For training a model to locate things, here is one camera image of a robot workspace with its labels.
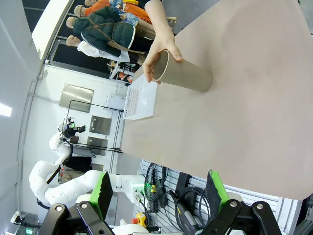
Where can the mannequin in blue floral shirt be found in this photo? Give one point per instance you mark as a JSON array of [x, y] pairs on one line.
[[124, 13]]

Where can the white perforated plastic basket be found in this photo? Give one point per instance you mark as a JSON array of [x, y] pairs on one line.
[[144, 100]]

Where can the mannequin in white shirt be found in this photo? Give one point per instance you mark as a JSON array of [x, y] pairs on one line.
[[90, 50]]

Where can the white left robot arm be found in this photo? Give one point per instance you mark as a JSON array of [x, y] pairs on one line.
[[68, 188]]

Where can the person's bare hand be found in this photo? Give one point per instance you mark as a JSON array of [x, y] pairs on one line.
[[159, 47]]

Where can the white shelf with shoes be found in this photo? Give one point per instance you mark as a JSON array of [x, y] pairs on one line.
[[122, 71]]

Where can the white box appliance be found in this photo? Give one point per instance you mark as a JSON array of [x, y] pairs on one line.
[[115, 102]]

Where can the black hanging jacket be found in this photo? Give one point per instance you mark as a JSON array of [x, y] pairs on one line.
[[79, 164]]

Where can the mannequin in green jacket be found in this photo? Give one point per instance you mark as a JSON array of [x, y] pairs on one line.
[[107, 29]]

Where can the person's bare forearm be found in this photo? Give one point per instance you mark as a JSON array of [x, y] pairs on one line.
[[157, 17]]

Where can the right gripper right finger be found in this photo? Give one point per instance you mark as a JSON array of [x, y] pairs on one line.
[[244, 220]]

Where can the beige plastic cup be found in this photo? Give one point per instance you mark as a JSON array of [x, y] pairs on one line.
[[188, 76]]

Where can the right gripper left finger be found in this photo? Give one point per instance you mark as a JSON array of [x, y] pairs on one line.
[[73, 220]]

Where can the mannequin in orange clothes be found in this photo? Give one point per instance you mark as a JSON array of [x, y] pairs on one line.
[[97, 6]]

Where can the black metal clothes rack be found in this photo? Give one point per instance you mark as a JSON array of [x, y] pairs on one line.
[[97, 147]]

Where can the large steel wall panel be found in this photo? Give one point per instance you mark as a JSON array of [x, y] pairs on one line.
[[76, 98]]

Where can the yellow red emergency stop button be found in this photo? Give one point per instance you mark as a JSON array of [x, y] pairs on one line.
[[140, 219]]

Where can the beige hanging coat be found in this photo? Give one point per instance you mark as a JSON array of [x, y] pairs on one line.
[[71, 175]]

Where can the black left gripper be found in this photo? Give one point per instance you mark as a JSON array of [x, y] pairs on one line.
[[70, 132]]

